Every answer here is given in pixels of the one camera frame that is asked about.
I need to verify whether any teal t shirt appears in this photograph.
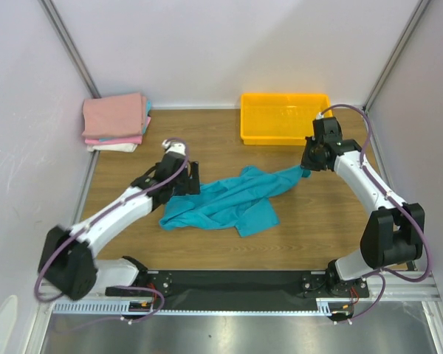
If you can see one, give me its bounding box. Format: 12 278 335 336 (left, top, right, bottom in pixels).
159 165 303 237

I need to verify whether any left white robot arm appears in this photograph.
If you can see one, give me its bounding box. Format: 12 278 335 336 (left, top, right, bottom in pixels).
35 150 200 301

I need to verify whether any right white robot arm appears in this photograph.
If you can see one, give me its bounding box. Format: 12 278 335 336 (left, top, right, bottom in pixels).
301 116 425 296

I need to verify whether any yellow plastic tray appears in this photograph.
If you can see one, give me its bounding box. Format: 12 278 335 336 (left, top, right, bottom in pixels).
240 93 331 146

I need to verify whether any bright pink folded shirt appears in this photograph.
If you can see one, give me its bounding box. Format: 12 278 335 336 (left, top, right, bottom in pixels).
85 116 151 145

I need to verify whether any light blue folded shirt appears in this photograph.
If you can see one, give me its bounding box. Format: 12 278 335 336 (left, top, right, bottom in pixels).
98 100 151 142

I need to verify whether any dusty pink folded shirt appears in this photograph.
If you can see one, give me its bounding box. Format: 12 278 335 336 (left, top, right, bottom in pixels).
82 93 147 139

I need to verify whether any white folded shirt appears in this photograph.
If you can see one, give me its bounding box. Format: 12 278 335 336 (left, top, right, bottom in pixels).
86 143 138 153

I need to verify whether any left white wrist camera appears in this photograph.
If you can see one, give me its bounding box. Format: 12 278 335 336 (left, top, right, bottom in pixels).
162 139 188 158

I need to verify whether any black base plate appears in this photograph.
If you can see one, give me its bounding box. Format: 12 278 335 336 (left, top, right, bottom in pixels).
105 269 370 313

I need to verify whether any white slotted cable duct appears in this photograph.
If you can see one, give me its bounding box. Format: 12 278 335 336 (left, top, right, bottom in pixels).
52 300 332 317

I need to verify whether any right aluminium corner post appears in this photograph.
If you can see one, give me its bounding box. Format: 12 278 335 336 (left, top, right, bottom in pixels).
363 0 433 113

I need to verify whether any aluminium corner post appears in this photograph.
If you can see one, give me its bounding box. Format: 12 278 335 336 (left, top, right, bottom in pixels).
38 0 101 99
363 0 433 113

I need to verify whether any aluminium frame rail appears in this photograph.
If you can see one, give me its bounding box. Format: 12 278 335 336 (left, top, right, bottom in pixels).
36 265 439 301

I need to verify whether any left aluminium corner post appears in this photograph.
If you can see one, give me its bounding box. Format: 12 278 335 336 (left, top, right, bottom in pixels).
38 0 101 99

